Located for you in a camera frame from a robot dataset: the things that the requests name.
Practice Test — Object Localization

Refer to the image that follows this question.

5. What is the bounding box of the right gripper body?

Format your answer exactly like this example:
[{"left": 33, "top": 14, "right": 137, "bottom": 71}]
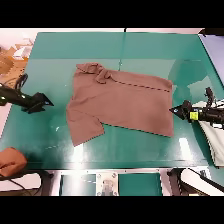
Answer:
[{"left": 180, "top": 99, "right": 201, "bottom": 124}]

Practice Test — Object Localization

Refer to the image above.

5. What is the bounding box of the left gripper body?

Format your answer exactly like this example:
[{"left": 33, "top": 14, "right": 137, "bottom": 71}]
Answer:
[{"left": 21, "top": 92, "right": 46, "bottom": 115}]

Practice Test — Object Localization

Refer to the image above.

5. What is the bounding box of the brown T-shirt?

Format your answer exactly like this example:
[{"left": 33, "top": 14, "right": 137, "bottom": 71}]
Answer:
[{"left": 65, "top": 61, "right": 176, "bottom": 147}]

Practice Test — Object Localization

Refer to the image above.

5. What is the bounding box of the cardboard box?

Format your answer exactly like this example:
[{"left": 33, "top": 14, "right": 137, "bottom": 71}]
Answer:
[{"left": 0, "top": 37, "right": 35, "bottom": 77}]

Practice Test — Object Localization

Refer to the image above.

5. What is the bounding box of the orange-brown garment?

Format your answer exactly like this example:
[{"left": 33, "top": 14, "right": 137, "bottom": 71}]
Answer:
[{"left": 0, "top": 146, "right": 29, "bottom": 178}]

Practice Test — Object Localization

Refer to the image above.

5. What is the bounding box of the black cable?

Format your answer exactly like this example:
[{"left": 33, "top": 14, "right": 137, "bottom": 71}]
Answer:
[{"left": 0, "top": 173, "right": 44, "bottom": 195}]

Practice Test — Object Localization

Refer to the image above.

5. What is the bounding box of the silver frame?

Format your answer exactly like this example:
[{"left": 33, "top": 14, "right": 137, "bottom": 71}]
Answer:
[{"left": 42, "top": 167, "right": 224, "bottom": 197}]

